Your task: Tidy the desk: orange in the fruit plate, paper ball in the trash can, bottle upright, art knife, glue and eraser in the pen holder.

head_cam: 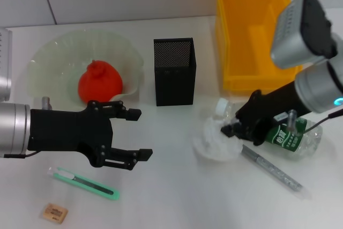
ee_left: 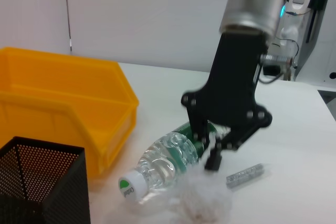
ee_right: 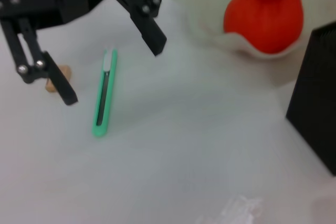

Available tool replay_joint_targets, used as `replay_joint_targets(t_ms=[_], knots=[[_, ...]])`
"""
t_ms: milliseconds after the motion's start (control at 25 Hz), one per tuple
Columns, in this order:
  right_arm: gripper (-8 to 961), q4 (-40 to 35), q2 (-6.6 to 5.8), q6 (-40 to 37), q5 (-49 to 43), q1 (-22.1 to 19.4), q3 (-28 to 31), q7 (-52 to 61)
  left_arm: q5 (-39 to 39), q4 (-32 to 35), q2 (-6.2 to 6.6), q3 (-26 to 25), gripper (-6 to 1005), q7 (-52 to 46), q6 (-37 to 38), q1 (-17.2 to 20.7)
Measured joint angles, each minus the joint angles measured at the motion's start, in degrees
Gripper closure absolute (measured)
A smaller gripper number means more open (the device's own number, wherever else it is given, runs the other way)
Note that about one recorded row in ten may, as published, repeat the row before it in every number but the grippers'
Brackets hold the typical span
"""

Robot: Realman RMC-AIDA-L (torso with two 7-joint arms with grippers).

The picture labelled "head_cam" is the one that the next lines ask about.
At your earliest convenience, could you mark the tan eraser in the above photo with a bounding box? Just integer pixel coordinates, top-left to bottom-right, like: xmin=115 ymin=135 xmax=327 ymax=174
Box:
xmin=42 ymin=203 xmax=69 ymax=225

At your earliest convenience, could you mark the yellow plastic bin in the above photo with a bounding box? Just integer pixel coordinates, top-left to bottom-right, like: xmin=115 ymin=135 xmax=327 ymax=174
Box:
xmin=214 ymin=0 xmax=303 ymax=92

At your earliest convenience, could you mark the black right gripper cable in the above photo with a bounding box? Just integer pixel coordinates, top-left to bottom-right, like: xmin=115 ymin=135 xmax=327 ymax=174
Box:
xmin=294 ymin=111 xmax=343 ymax=136

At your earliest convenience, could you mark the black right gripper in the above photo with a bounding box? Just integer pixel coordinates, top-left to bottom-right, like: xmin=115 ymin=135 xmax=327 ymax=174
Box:
xmin=220 ymin=80 xmax=306 ymax=146

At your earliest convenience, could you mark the red orange fruit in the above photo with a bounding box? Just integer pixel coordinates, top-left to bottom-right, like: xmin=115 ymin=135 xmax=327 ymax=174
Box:
xmin=77 ymin=59 xmax=124 ymax=106

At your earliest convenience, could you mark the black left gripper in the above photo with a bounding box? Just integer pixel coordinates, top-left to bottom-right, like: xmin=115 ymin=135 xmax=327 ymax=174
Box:
xmin=27 ymin=100 xmax=153 ymax=172

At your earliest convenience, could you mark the green white utility knife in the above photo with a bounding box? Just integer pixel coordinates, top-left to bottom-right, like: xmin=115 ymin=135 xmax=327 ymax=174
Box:
xmin=48 ymin=166 xmax=121 ymax=202

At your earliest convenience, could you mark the translucent green fruit plate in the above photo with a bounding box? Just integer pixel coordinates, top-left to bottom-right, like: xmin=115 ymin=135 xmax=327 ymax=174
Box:
xmin=28 ymin=29 xmax=145 ymax=108

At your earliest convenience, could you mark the black mesh pen holder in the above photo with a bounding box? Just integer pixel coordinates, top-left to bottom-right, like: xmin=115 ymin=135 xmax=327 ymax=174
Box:
xmin=153 ymin=37 xmax=197 ymax=107

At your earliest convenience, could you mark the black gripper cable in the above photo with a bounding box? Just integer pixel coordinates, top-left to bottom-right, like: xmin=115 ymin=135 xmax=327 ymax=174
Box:
xmin=294 ymin=111 xmax=343 ymax=136
xmin=4 ymin=150 xmax=38 ymax=159

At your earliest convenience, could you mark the white paper ball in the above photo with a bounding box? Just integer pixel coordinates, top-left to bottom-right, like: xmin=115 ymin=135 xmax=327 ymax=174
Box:
xmin=192 ymin=113 xmax=242 ymax=162

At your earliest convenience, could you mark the grey glitter pen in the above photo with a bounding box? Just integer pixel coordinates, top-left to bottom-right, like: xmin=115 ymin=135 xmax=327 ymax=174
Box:
xmin=240 ymin=144 xmax=313 ymax=200

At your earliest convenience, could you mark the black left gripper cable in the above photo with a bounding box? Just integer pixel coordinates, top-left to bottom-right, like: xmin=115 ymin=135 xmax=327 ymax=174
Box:
xmin=4 ymin=150 xmax=38 ymax=159

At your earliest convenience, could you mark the clear green label water bottle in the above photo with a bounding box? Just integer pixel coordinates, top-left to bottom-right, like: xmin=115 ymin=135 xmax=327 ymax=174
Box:
xmin=215 ymin=98 xmax=324 ymax=161

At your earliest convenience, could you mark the silver right wrist connector plug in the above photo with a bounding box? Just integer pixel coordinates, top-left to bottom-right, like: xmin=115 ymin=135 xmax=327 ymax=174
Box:
xmin=287 ymin=109 xmax=297 ymax=135

